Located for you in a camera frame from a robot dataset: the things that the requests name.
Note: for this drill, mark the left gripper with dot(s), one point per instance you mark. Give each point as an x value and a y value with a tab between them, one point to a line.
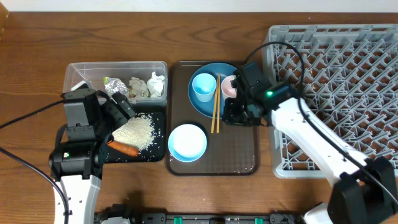
119	116

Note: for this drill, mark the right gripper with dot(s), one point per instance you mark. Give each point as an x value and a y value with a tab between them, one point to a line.
229	117

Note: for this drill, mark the foil wrapper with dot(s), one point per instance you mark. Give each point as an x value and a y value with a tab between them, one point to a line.
113	85

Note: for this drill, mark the white tissue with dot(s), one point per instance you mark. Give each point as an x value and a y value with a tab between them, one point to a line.
155	85
138	88

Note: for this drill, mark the white rice pile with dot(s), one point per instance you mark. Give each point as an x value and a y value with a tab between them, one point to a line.
138	132

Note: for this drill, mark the pink cup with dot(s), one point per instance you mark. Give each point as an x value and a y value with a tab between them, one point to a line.
226	87

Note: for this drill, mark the orange carrot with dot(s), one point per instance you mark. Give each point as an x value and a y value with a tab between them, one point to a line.
124	148

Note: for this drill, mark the light blue bowl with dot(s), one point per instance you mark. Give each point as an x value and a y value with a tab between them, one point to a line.
187	143

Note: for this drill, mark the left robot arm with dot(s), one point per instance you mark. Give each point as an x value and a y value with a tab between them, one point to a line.
81	150

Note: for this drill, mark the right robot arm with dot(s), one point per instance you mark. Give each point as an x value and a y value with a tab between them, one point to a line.
363	190

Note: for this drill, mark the grey dishwasher rack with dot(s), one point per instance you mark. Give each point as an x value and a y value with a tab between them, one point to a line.
350	75

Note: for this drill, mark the right wooden chopstick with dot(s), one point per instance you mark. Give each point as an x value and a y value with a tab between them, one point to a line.
218	104

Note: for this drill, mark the wooden chopstick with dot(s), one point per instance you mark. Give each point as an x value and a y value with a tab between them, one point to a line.
213	121
218	104

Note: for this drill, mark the clear plastic bin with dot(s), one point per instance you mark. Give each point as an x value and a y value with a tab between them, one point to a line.
92	73

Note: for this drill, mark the left wooden chopstick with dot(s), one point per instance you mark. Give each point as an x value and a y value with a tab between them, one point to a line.
213	121

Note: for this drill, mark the dark blue plate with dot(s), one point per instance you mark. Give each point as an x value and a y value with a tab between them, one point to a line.
202	107

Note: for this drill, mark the light blue cup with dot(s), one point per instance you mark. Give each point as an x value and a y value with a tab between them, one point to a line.
204	86

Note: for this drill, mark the black plastic tray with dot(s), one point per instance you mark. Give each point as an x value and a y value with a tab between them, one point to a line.
157	150

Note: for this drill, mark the brown serving tray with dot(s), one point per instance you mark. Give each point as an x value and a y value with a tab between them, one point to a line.
233	151

